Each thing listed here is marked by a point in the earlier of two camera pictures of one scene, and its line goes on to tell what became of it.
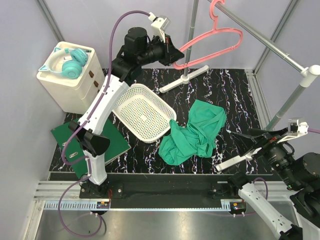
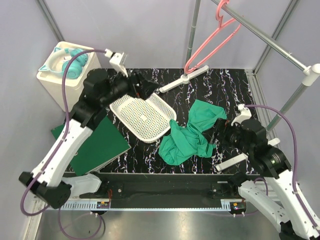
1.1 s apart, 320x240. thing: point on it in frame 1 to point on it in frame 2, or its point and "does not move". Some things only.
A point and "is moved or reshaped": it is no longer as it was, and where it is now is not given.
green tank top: [205, 121] does not move
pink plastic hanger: [214, 16] is moved or reshaped
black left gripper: [170, 54] to [146, 87]
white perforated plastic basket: [146, 113] does not move
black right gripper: [267, 139] to [223, 126]
